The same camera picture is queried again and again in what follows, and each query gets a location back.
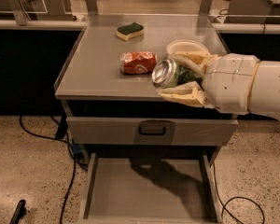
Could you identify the black object on floor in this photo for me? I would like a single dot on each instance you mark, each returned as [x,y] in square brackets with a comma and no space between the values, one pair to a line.
[19,212]

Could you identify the white paper bowl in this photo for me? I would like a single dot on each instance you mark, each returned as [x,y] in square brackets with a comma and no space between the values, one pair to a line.
[185,45]

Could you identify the open grey middle drawer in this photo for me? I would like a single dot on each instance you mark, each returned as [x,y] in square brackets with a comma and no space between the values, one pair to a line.
[142,191]

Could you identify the grey metal cabinet counter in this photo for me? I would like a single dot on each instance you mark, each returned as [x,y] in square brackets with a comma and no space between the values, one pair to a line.
[91,84]

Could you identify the closed grey top drawer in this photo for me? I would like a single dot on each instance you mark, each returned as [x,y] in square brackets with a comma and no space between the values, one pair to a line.
[124,131]

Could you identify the crushed green soda can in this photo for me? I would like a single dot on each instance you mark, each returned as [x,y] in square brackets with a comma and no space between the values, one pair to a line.
[170,73]

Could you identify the crushed orange soda can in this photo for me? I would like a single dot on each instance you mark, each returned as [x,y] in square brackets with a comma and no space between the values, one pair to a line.
[136,63]

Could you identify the black drawer handle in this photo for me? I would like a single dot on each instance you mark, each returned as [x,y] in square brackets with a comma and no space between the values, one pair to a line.
[152,130]

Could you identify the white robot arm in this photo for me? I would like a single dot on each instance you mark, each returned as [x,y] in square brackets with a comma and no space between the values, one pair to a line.
[264,97]

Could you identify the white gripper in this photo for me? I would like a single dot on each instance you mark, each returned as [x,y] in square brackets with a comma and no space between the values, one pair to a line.
[230,82]

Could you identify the green and yellow sponge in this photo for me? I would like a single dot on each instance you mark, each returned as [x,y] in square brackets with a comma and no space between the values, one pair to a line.
[130,31]

